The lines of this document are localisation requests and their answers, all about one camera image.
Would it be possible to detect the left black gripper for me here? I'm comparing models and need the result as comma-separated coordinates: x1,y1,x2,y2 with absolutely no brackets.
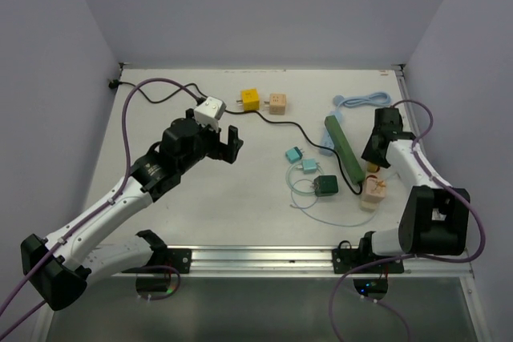
178,119,241,173

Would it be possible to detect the small yellow adapter plug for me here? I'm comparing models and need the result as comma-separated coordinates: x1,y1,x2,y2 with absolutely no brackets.
366,162,380,173

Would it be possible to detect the green power strip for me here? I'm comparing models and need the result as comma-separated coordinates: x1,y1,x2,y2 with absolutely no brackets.
325,115,365,185

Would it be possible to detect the yellow cube socket adapter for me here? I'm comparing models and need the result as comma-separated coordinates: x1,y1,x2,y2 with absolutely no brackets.
236,88,261,111

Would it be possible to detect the beige dragon cube adapter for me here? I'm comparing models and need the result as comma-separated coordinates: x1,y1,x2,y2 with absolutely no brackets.
267,93,287,115

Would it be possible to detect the green dragon cube adapter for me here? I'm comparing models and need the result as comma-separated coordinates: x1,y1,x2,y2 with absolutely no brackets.
313,175,339,197

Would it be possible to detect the teal charger plug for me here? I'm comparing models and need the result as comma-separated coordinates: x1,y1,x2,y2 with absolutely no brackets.
285,147,304,164
298,159,324,175

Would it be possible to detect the beige power strip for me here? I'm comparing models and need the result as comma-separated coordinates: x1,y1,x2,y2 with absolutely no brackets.
360,163,383,212

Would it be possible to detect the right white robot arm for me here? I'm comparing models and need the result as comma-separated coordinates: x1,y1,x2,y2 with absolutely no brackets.
357,107,470,272

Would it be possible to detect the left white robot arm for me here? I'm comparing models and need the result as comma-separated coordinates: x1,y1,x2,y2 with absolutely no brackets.
21,98,243,311

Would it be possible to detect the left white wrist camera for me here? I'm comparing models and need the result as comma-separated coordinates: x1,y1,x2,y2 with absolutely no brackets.
193,96,226,132

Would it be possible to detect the light blue coiled cable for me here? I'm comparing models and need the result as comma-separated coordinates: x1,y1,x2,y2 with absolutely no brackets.
333,91,393,113

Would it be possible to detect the black power strip cable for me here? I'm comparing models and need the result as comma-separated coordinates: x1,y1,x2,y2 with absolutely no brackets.
107,79,362,195

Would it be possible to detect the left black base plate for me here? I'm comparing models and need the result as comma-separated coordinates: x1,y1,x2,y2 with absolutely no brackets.
145,248,192,274

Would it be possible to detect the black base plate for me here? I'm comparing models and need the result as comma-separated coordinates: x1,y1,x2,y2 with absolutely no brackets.
145,248,192,274
331,247,405,275

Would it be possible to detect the aluminium front rail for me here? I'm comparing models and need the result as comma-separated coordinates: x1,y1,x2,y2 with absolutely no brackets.
50,242,470,279

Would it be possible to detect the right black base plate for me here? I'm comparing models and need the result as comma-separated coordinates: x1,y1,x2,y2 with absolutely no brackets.
331,247,405,275

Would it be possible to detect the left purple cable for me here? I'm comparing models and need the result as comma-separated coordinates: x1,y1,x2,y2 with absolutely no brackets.
0,77,205,327

